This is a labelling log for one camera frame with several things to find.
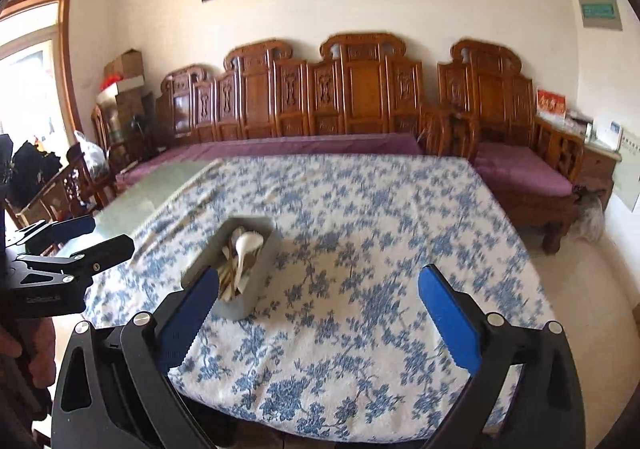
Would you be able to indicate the person left hand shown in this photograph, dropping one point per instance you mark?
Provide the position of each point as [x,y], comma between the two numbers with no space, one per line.
[39,343]

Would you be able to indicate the stacked cardboard boxes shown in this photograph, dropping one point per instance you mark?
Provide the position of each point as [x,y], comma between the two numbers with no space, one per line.
[119,113]

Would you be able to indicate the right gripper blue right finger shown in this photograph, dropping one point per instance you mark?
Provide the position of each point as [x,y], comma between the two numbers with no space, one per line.
[546,410]

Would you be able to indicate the carved wooden long sofa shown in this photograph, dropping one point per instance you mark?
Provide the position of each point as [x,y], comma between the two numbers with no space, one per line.
[363,84]

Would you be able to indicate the carved wooden armchair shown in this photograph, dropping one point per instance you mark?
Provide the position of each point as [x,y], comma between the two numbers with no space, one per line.
[487,99]

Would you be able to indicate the light bamboo chopstick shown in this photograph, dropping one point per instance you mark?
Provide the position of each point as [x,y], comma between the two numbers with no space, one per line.
[226,272]

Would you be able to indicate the dark wooden dining chair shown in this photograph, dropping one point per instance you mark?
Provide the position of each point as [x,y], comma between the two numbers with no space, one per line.
[42,189]

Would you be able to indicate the red greeting card box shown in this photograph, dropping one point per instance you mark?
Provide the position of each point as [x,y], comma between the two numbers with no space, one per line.
[551,106]

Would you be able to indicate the purple sofa cushion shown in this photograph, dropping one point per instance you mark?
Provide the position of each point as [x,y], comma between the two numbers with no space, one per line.
[399,144]

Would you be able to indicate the white plastic bag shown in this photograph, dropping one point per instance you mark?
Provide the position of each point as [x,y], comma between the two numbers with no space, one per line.
[94,156]

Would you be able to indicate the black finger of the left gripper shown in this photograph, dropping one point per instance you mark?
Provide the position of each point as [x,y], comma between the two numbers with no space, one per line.
[43,235]

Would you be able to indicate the purple armchair cushion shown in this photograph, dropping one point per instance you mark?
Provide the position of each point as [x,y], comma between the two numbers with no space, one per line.
[509,168]

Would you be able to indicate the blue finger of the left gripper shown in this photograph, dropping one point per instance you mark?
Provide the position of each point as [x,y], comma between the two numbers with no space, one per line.
[103,255]

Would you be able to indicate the wooden side table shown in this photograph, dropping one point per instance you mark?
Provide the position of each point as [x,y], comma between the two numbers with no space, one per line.
[596,172]

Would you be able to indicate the white telephone device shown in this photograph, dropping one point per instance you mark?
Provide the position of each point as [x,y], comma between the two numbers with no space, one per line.
[610,134]

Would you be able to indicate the grey metal tray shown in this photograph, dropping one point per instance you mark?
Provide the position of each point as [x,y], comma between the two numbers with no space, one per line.
[240,307]

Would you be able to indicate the wooden window frame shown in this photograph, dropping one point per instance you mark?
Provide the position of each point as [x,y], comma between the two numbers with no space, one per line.
[57,39]

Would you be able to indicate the cream plastic ladle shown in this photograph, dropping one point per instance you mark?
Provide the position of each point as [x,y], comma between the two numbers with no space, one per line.
[246,243]

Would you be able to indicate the white wall panel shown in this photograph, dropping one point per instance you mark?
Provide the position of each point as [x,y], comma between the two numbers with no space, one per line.
[627,172]

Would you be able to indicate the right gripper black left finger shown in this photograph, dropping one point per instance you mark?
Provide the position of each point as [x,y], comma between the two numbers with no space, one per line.
[113,389]

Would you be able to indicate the grey fluffy bag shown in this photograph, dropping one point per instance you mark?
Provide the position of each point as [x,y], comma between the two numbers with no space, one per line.
[589,225]

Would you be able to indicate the blue floral tablecloth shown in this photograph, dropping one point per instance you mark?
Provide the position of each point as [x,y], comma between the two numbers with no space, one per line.
[339,346]

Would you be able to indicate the grey wall electrical box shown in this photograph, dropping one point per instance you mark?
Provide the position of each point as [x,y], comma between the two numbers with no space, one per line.
[600,14]

